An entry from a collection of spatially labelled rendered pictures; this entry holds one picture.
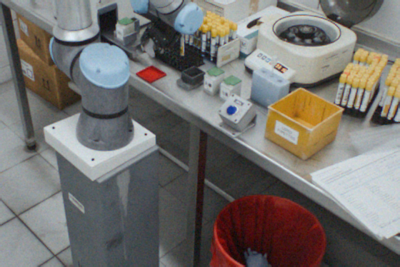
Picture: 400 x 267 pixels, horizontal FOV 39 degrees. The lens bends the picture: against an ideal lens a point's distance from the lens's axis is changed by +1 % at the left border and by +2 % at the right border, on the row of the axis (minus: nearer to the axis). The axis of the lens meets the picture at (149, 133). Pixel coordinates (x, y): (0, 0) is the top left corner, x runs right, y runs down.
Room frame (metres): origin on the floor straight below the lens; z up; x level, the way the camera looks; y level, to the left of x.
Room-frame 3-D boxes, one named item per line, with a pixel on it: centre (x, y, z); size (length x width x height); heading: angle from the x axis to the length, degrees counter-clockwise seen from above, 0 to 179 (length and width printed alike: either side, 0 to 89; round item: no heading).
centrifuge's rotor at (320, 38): (1.50, -0.48, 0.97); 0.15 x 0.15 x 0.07
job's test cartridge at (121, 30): (1.62, 0.07, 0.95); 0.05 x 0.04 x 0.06; 131
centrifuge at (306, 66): (1.49, -0.47, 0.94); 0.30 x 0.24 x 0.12; 122
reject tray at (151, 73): (1.46, -0.01, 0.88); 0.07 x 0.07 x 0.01; 41
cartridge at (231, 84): (1.32, -0.24, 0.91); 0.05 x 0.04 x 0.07; 131
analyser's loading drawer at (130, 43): (1.63, 0.09, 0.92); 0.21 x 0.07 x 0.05; 41
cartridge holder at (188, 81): (1.42, -0.14, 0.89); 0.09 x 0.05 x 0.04; 129
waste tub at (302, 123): (1.13, -0.40, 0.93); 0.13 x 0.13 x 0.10; 40
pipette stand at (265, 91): (1.28, -0.34, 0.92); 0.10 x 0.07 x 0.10; 36
